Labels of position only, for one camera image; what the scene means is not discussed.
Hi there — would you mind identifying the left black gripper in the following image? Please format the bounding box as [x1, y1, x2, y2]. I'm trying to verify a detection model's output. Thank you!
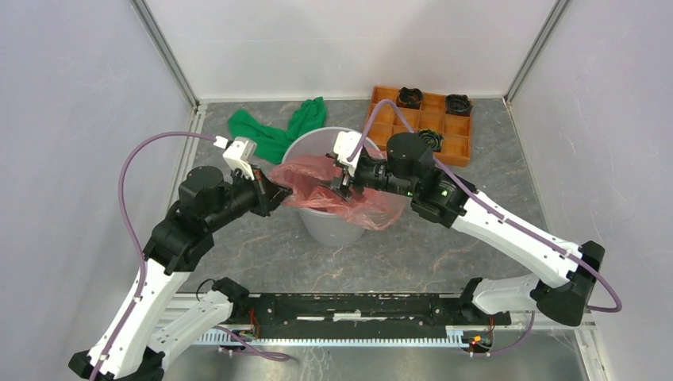
[206, 162, 294, 231]

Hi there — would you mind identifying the red plastic trash bag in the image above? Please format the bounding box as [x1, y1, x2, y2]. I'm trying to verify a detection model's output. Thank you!
[268, 153, 408, 231]

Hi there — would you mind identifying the grey plastic trash bin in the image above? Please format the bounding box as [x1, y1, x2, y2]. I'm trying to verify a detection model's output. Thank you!
[276, 127, 365, 247]

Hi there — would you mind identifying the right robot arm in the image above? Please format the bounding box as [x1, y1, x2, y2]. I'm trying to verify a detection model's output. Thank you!
[323, 132, 605, 327]

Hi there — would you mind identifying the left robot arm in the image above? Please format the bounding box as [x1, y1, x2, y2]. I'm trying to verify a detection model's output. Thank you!
[68, 166, 292, 380]

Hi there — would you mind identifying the green cloth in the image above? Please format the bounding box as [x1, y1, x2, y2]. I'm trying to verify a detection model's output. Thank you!
[228, 97, 327, 164]

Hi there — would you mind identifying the orange wooden compartment tray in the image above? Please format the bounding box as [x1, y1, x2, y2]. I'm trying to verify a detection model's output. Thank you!
[367, 86, 472, 167]

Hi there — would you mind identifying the blue yellow rolled belt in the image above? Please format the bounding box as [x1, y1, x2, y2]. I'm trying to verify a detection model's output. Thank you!
[417, 129, 444, 152]

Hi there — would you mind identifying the red black rolled belt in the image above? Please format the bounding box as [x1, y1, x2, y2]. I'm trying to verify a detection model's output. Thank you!
[396, 87, 424, 110]

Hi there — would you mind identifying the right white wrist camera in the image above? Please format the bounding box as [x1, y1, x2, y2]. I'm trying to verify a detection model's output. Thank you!
[333, 131, 363, 178]

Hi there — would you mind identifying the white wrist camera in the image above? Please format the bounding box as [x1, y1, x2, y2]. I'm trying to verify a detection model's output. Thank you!
[213, 136, 257, 180]
[333, 131, 363, 178]

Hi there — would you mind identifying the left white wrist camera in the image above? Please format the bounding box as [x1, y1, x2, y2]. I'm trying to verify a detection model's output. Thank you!
[213, 136, 257, 180]

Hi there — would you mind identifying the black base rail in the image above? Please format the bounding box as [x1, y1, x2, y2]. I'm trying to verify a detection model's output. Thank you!
[223, 293, 512, 349]

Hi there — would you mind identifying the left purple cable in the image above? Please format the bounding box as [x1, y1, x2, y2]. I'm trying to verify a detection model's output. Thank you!
[87, 131, 219, 381]

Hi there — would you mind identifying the left aluminium frame post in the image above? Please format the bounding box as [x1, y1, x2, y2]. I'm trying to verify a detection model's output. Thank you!
[130, 0, 200, 110]

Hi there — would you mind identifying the aluminium frame post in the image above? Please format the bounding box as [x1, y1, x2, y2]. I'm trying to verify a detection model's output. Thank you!
[503, 0, 572, 107]
[130, 0, 200, 110]

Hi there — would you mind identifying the right aluminium frame post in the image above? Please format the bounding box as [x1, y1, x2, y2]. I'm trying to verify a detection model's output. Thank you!
[503, 0, 572, 107]

